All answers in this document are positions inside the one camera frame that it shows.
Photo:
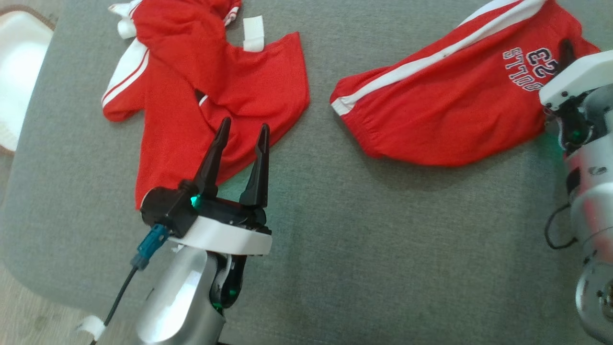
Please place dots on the red jersey white sleeves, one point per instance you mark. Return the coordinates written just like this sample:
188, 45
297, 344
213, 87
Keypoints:
191, 86

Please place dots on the red shorts white stripe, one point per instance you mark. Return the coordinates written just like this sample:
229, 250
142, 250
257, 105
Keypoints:
455, 105

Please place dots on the white laundry basket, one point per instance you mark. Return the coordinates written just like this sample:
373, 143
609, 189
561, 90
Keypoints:
21, 72

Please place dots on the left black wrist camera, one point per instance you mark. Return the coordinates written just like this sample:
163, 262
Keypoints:
165, 208

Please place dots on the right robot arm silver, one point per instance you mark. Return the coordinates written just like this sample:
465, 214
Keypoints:
594, 191

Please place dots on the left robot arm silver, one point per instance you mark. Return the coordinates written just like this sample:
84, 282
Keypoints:
187, 297

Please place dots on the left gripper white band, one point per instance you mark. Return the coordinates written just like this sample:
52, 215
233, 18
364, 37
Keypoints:
225, 237

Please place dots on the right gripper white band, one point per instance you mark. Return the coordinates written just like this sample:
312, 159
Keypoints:
579, 76

